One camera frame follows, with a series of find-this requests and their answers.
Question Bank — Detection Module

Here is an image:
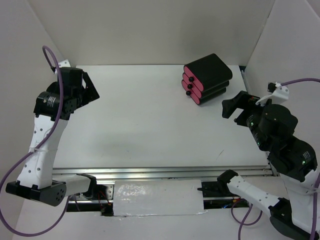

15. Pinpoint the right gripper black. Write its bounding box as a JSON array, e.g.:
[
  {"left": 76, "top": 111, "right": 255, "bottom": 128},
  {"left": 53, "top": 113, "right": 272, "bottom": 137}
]
[{"left": 220, "top": 88, "right": 268, "bottom": 149}]

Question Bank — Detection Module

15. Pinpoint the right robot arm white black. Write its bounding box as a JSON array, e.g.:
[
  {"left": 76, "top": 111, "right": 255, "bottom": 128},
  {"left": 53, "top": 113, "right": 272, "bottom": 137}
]
[{"left": 217, "top": 91, "right": 320, "bottom": 240}]

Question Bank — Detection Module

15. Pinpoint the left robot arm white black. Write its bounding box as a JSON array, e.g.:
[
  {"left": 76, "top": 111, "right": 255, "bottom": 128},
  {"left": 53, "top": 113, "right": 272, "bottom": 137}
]
[{"left": 5, "top": 67, "right": 100, "bottom": 207}]

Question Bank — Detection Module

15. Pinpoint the black drawer organizer case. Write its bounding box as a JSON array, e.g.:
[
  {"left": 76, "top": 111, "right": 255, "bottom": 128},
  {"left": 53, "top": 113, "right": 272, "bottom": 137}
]
[{"left": 185, "top": 53, "right": 233, "bottom": 105}]

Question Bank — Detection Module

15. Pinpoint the white glossy cover plate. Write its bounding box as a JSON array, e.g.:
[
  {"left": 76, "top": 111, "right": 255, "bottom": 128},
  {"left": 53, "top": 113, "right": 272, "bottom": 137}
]
[{"left": 113, "top": 179, "right": 205, "bottom": 217}]

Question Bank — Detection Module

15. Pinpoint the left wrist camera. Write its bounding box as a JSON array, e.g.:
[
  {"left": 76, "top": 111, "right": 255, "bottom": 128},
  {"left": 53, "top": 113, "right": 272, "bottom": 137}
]
[{"left": 58, "top": 59, "right": 71, "bottom": 68}]

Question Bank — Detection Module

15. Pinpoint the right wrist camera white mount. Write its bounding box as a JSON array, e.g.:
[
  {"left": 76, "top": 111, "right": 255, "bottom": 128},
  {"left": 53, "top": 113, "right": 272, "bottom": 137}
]
[{"left": 255, "top": 82, "right": 290, "bottom": 107}]

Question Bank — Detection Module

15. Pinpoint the aluminium front rail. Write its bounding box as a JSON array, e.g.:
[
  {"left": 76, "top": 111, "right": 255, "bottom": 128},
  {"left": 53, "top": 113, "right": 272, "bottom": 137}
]
[{"left": 53, "top": 166, "right": 273, "bottom": 182}]

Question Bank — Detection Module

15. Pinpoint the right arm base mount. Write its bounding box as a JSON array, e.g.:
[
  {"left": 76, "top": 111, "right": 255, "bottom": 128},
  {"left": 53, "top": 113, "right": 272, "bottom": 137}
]
[{"left": 197, "top": 181, "right": 241, "bottom": 210}]

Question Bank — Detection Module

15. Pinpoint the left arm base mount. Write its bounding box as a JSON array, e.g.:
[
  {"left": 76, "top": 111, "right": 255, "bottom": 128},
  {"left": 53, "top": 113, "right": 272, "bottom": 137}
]
[{"left": 67, "top": 184, "right": 115, "bottom": 217}]

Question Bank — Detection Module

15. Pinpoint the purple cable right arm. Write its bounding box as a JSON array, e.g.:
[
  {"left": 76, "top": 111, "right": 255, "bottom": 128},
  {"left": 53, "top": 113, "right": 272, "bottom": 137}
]
[{"left": 230, "top": 78, "right": 320, "bottom": 240}]

